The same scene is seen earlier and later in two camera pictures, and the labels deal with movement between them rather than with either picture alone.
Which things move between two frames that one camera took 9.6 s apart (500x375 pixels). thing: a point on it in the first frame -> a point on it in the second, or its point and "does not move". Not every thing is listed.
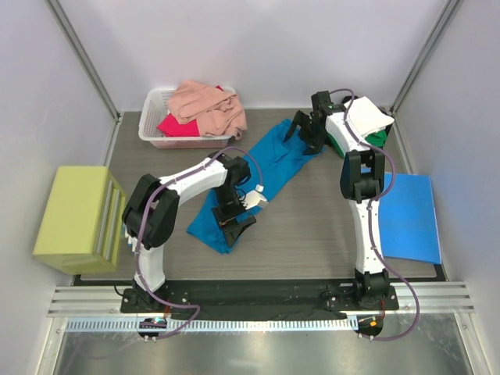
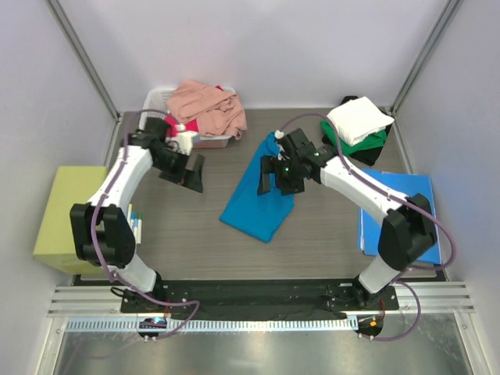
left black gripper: (233, 234) -> (190, 179)
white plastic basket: (154, 105) does not move
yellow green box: (80, 224) does not move
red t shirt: (170, 126) does not move
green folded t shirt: (376, 139) does not move
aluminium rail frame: (106, 301) does not move
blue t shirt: (265, 164) -> (259, 216)
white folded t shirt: (366, 117) does not move
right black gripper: (314, 144) -> (271, 164)
